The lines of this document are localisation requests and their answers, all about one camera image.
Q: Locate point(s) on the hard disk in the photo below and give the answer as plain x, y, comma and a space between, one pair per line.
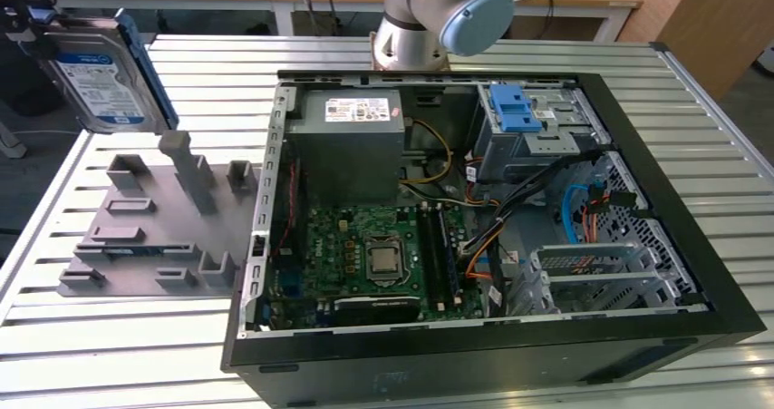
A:
97, 87

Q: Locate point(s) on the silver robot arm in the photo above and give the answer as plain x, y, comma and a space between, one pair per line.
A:
412, 1

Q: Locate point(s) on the metal disk bay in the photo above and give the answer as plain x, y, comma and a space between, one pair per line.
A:
598, 276

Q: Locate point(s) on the black chair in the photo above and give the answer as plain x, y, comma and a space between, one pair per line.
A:
25, 78

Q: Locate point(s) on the white stand leg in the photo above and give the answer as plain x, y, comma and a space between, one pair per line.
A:
13, 148

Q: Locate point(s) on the grey parts rack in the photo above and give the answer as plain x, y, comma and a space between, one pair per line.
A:
158, 209

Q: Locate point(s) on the grey power supply unit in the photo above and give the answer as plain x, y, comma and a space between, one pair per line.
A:
345, 164

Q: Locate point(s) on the green motherboard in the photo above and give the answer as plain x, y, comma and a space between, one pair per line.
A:
330, 246

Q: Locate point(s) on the silver CPU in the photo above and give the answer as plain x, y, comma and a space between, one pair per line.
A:
385, 260

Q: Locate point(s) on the black RAM slot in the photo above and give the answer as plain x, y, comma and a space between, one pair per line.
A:
426, 227
434, 227
458, 298
440, 214

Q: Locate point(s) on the blue drive cage latch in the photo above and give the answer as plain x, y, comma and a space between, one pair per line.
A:
514, 119

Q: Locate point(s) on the grey metal drive cage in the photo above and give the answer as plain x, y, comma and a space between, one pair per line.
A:
502, 155

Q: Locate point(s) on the RAM stick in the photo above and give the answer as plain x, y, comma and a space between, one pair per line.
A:
449, 250

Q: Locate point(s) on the black graphics card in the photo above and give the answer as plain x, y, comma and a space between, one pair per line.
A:
376, 311

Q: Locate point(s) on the black PC case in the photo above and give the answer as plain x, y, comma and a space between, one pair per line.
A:
484, 372

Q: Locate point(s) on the square brown base plate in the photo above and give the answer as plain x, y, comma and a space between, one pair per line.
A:
376, 65

